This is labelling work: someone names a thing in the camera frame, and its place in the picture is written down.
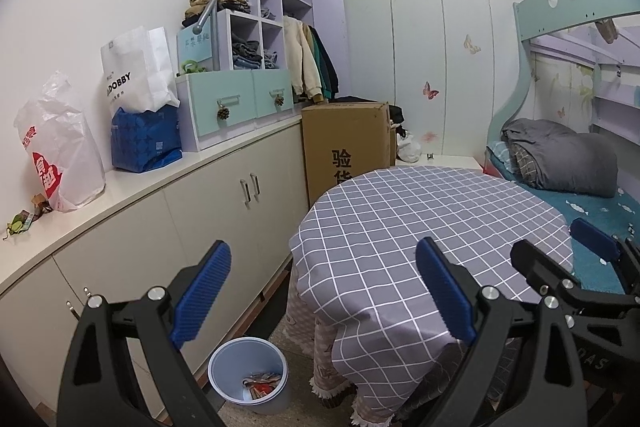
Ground green hanging jacket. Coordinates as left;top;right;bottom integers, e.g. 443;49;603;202
307;27;333;102

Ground folded dark jeans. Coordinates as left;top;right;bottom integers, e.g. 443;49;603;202
231;41;263;70

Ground white paper shopping bag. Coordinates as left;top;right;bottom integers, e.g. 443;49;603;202
100;26;181;112

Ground blue woven bag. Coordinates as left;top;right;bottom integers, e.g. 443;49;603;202
111;106;183;174

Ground black cloth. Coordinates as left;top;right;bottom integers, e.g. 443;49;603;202
330;96;386;106

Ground small white plastic bag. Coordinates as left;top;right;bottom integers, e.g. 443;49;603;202
396;132;423;162

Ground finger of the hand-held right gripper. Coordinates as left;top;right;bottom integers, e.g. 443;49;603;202
510;238;592;309
570;217;640;296

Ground cream low cabinet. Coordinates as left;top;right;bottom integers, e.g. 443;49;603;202
0;114;308;427

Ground tall cardboard box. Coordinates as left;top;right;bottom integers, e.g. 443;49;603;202
301;102;396;208

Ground white plastic bag red print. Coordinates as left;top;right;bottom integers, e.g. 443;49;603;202
14;71;107;212

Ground white panelled wardrobe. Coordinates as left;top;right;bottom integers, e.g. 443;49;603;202
342;0;531;168

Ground mint lettered box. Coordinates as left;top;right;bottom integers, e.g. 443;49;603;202
176;26;218;70

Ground dark hanging jacket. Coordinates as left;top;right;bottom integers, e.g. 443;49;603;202
312;27;340;100

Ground plaid blanket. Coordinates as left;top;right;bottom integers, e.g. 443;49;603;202
485;141;521;180

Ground white low table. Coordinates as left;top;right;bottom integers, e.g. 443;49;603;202
395;154;486;175

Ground brown hanging item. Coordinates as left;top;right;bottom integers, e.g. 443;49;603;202
597;19;621;44

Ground teal bed sheet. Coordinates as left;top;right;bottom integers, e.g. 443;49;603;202
492;179;640;295

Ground cream hanging jacket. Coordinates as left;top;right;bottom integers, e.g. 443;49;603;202
282;17;323;102

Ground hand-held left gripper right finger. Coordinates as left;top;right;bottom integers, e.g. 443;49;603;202
416;237;583;427

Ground grey checked tablecloth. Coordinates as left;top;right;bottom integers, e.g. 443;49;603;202
289;166;575;427

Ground grey duvet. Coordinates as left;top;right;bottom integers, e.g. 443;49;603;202
501;118;620;198

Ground folded olive clothes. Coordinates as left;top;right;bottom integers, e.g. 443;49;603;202
182;0;251;28

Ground mint bunk bed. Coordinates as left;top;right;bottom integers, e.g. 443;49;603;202
482;0;640;258

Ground blue plastic waste bin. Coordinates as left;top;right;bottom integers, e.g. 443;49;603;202
207;337;291;415

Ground pink patterned table skirt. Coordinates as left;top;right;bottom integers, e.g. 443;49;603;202
282;267;361;425

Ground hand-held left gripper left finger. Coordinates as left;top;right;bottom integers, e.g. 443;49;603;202
57;240;232;427

